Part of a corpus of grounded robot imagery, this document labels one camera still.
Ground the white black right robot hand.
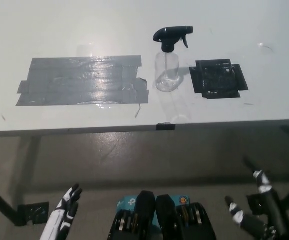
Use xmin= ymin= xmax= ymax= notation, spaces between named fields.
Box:
xmin=224 ymin=169 xmax=289 ymax=240

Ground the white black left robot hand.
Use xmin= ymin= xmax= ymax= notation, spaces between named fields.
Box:
xmin=40 ymin=183 xmax=84 ymax=240

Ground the black spray trigger lid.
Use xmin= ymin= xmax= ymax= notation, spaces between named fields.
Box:
xmin=152 ymin=25 xmax=194 ymax=54

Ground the black ribbed robot body block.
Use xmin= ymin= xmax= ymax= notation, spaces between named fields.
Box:
xmin=106 ymin=190 xmax=158 ymax=240
xmin=155 ymin=194 xmax=217 ymax=240

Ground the clear plastic bottle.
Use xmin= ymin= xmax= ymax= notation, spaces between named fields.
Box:
xmin=154 ymin=50 xmax=181 ymax=93

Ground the teal cardboard box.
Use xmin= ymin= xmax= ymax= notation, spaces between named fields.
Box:
xmin=116 ymin=194 xmax=192 ymax=227

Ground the small black tape piece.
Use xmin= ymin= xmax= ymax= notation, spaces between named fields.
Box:
xmin=156 ymin=122 xmax=176 ymax=132

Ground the grey duct tape patch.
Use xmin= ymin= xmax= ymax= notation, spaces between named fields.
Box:
xmin=15 ymin=55 xmax=150 ymax=107

